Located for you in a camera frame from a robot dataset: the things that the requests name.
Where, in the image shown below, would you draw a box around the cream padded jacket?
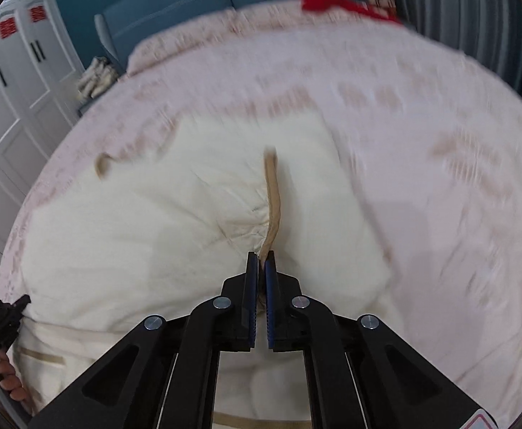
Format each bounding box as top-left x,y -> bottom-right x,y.
14,110 -> 402,408

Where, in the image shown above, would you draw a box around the person's left hand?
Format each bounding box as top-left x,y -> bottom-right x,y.
0,349 -> 32,406

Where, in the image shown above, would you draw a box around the pink floral bedspread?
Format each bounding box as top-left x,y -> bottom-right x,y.
0,10 -> 522,428

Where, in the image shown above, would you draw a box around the white wardrobe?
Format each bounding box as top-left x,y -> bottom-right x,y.
0,0 -> 84,263

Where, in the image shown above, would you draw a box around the cream items on nightstand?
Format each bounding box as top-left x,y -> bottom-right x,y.
76,57 -> 119,102

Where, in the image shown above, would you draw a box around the pink floral pillow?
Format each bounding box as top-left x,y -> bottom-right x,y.
126,0 -> 302,77

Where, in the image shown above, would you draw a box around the red cloth on bed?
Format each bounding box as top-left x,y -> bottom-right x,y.
301,0 -> 402,24

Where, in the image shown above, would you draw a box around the grey-blue curtain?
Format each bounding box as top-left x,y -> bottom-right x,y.
396,0 -> 522,97

